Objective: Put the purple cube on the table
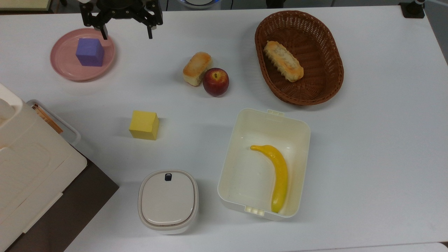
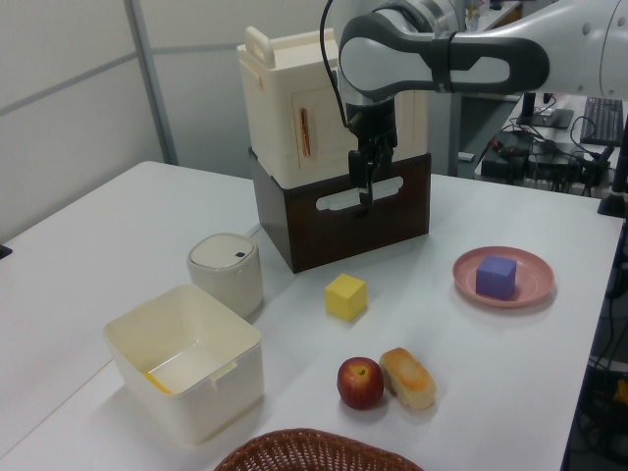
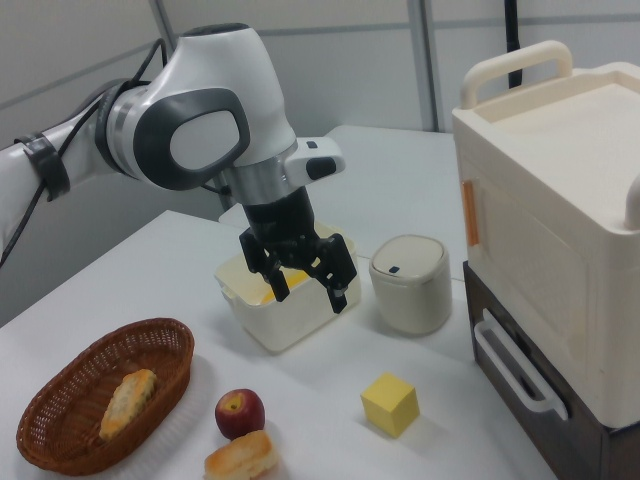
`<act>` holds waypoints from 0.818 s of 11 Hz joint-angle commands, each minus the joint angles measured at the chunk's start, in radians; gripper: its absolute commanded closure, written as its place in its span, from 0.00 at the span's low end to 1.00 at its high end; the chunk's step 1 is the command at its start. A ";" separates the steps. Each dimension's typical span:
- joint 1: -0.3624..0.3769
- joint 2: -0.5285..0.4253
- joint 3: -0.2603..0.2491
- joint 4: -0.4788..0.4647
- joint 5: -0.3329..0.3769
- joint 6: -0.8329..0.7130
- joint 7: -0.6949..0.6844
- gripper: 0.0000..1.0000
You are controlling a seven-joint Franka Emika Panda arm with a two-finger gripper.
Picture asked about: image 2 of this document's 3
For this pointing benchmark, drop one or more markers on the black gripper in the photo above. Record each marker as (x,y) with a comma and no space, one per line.
(371,120)

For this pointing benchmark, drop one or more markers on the purple cube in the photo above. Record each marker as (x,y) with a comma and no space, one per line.
(494,277)

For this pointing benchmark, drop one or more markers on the white grey Franka robot arm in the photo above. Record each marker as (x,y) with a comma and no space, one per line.
(490,59)

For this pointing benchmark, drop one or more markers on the yellow cube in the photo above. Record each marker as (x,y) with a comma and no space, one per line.
(345,299)

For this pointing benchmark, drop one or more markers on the dark brown drawer box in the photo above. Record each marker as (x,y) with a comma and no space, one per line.
(353,235)

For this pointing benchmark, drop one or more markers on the black electronics box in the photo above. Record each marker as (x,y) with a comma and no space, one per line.
(520,157)

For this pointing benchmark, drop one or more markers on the black monitor stand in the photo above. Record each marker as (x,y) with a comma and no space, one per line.
(544,117)

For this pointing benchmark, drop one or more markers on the small cream lidded bin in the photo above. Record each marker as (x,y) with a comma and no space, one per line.
(226,275)

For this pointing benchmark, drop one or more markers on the pink plate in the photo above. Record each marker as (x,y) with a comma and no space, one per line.
(535,279)

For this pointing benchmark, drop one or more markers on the smooth toy bread roll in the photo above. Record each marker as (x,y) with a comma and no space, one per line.
(409,380)

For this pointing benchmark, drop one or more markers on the red toy apple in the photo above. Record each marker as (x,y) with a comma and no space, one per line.
(359,385)

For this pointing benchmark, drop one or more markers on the black computer keyboard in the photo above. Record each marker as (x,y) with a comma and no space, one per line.
(601,120)

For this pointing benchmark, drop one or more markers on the cream plastic open container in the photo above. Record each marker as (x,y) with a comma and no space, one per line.
(196,392)

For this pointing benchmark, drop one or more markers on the brown wicker basket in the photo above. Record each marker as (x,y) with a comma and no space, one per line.
(314,451)

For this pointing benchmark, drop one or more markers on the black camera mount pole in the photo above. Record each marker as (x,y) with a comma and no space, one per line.
(617,186)

